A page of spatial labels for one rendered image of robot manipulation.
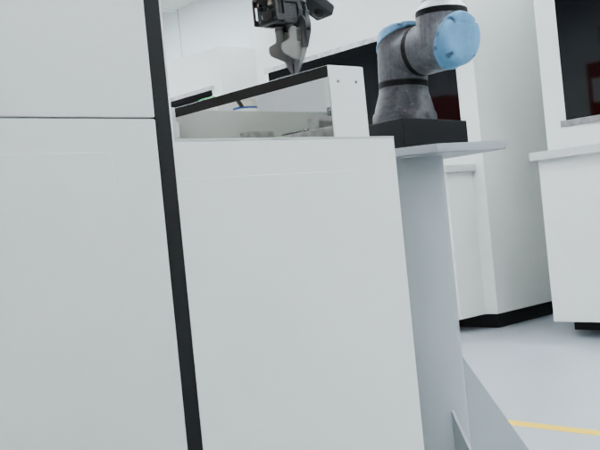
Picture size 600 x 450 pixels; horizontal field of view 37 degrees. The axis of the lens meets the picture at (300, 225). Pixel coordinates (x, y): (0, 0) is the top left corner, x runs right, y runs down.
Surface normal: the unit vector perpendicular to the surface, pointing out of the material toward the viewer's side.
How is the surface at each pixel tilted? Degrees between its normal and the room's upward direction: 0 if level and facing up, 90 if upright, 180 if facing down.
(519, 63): 90
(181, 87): 90
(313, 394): 90
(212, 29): 90
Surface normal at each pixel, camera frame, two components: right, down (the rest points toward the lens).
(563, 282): -0.74, 0.07
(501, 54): 0.67, -0.07
